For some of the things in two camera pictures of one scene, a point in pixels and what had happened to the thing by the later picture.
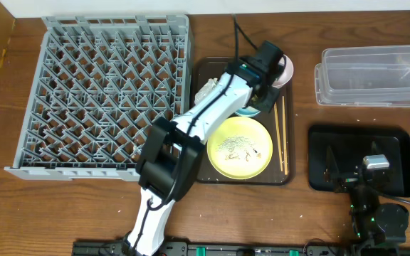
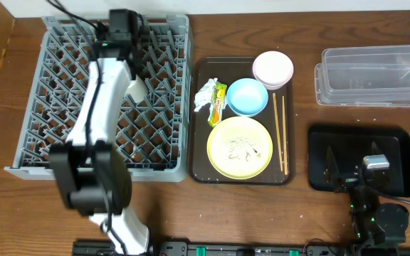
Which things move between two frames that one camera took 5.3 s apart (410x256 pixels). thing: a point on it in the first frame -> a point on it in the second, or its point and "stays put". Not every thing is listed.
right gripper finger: x=374 y=148 stays put
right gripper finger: x=332 y=170 stays put
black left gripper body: x=268 y=98 -> x=120 y=21
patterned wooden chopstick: x=277 y=127 stays put
